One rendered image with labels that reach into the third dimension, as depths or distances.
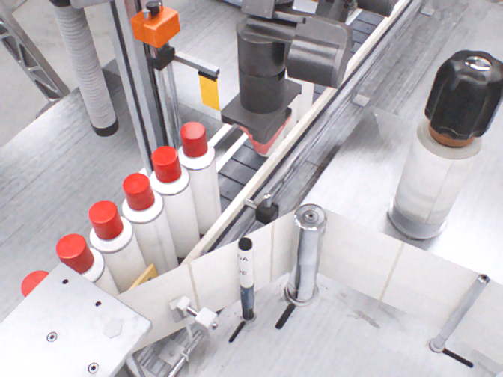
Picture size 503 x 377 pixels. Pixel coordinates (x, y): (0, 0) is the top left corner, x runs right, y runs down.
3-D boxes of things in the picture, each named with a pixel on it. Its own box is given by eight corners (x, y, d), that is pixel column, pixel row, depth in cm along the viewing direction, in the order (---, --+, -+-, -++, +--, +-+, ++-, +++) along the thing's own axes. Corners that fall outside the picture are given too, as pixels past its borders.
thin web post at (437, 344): (440, 356, 67) (491, 289, 52) (427, 348, 68) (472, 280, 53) (445, 343, 68) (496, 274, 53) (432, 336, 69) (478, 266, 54)
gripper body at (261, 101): (302, 96, 68) (306, 48, 62) (263, 143, 63) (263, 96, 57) (260, 79, 71) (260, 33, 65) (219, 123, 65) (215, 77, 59)
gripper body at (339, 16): (342, 47, 87) (358, 4, 85) (290, 30, 91) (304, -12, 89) (352, 51, 93) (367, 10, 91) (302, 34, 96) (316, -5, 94)
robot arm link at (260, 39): (248, 1, 59) (227, 28, 55) (305, 13, 57) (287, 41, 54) (248, 51, 64) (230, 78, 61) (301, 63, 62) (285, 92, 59)
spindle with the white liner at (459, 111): (433, 248, 77) (507, 99, 54) (379, 223, 80) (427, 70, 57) (453, 208, 82) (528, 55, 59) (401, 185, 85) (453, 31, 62)
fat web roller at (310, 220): (307, 312, 71) (319, 238, 57) (278, 296, 73) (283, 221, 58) (322, 287, 74) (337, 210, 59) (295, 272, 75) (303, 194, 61)
